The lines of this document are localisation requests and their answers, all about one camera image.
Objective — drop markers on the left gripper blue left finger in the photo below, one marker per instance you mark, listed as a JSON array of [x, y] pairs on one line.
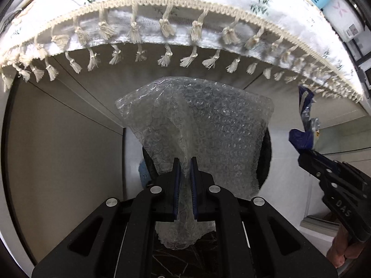
[[176, 175]]

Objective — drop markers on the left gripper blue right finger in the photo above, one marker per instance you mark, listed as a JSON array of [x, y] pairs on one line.
[[195, 186]]

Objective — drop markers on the blue snack wrapper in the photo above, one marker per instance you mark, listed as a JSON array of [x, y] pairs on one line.
[[306, 139]]

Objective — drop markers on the black trash bin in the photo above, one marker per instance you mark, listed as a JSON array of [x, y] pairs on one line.
[[262, 169]]

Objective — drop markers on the person's right hand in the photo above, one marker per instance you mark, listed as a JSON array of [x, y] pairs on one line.
[[341, 249]]

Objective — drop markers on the white toaster oven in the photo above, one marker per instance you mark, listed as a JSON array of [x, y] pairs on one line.
[[359, 47]]

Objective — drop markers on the white floral rice cooker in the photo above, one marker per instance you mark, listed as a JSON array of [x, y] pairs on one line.
[[345, 19]]

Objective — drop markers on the white floral tablecloth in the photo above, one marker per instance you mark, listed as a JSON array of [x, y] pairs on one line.
[[292, 36]]

